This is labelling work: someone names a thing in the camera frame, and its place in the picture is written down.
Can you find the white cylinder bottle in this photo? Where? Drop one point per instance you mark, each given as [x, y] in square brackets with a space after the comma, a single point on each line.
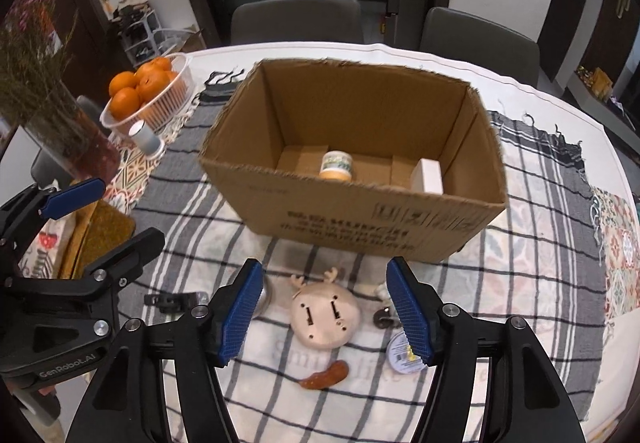
[145, 138]

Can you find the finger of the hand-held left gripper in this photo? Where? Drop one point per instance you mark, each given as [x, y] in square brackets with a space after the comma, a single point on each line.
[130, 253]
[75, 195]

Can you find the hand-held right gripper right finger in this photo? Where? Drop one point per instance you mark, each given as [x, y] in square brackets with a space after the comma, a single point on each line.
[407, 318]

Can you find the round metal lid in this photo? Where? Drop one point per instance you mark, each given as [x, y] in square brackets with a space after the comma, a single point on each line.
[265, 298]

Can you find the white television cabinet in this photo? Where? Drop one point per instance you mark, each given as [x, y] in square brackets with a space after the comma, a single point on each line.
[585, 90]

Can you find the small black wheel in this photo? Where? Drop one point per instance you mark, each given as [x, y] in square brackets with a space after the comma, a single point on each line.
[382, 318]

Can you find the mustard brown woven mat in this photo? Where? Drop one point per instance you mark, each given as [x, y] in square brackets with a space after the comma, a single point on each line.
[100, 233]

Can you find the black clip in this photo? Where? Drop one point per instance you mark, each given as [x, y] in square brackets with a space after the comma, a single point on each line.
[167, 301]

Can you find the orange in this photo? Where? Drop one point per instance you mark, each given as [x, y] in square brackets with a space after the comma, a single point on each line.
[160, 64]
[152, 83]
[122, 83]
[124, 104]

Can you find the small jar orange base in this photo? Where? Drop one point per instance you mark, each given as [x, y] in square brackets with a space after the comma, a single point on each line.
[336, 165]

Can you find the dried purple flowers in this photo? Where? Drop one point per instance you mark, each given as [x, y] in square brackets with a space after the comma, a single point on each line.
[30, 53]

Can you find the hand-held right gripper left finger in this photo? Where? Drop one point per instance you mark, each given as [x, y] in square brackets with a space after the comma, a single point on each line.
[240, 318]

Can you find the brown sausage shaped toy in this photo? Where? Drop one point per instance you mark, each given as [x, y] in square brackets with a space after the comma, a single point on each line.
[325, 377]

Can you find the round labelled tin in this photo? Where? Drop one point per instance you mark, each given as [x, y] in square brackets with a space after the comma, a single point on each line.
[400, 355]

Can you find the white shoe rack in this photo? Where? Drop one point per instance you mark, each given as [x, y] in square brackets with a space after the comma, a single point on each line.
[140, 38]

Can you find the small white box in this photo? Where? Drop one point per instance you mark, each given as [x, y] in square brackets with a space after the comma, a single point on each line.
[427, 175]

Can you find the grey checked cloth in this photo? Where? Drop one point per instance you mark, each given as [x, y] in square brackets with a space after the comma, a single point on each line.
[280, 373]

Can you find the pink round antler toy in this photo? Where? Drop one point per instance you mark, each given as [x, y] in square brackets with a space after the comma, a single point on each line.
[325, 318]

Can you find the yellow gift box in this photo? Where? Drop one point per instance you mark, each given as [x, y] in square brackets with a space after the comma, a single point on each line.
[602, 83]

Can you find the white tile patterned tablecloth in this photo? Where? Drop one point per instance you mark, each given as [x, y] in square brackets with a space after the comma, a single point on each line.
[620, 243]

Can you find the brown cardboard box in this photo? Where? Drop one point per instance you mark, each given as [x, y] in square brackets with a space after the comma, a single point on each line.
[350, 228]

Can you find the white ribbed fruit basket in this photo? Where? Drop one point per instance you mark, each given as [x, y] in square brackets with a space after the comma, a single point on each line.
[165, 103]

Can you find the glass vase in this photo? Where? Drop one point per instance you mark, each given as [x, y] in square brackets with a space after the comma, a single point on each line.
[75, 143]

